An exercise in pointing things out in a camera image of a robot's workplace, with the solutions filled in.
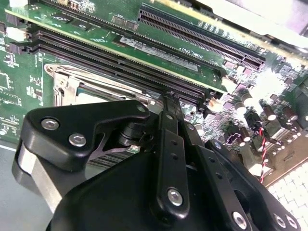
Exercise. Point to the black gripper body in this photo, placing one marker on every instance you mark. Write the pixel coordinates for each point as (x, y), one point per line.
(115, 197)

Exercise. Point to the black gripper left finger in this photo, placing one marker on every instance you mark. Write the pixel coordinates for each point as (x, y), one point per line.
(53, 144)

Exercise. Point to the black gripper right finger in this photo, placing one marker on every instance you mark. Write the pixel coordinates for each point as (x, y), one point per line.
(240, 192)

